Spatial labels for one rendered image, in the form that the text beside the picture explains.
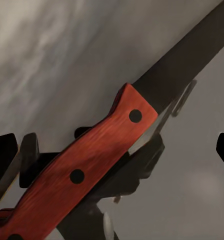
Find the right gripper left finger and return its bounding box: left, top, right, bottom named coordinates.
left=0, top=133, right=18, bottom=180

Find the parer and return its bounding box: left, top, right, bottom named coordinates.
left=0, top=0, right=224, bottom=240

